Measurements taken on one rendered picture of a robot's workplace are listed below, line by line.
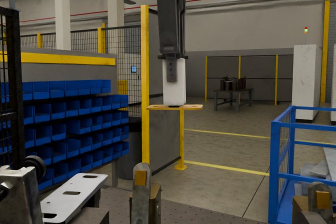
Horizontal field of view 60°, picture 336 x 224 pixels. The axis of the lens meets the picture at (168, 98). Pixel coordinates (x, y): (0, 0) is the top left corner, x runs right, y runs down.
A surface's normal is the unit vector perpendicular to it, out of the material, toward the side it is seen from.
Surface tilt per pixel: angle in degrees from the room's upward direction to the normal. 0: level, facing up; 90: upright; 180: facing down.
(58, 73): 90
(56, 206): 0
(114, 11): 90
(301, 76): 90
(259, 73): 90
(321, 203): 78
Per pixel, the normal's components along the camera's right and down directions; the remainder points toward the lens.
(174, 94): -0.18, 0.08
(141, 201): -0.13, -0.12
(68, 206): 0.00, -1.00
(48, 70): 0.88, 0.04
